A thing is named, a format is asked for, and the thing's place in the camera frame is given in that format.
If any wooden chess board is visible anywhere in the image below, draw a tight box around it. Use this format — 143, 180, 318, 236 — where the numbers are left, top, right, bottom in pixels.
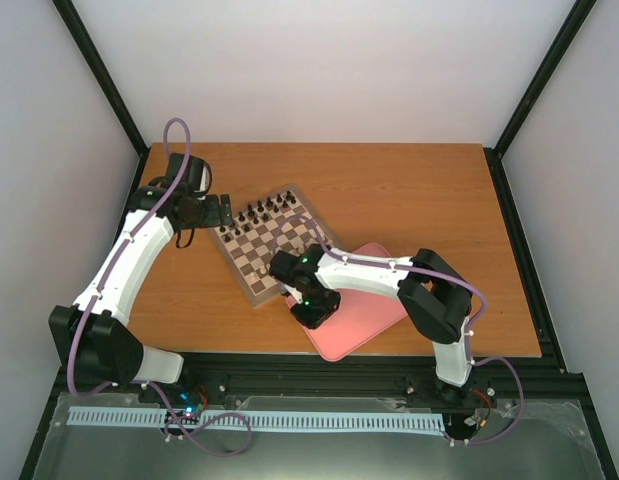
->
209, 184, 340, 307

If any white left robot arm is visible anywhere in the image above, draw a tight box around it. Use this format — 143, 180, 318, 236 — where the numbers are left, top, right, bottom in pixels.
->
48, 153, 231, 403

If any light blue cable duct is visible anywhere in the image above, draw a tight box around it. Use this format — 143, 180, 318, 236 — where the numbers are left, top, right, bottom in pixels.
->
66, 406, 445, 436

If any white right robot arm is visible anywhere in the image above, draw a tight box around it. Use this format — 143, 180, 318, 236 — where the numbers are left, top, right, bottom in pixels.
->
269, 244, 473, 388

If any pink plastic tray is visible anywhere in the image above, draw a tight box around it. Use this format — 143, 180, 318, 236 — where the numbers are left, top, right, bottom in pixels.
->
280, 243, 410, 362

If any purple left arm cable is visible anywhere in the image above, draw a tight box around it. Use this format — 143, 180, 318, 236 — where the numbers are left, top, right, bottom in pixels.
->
66, 116, 253, 457

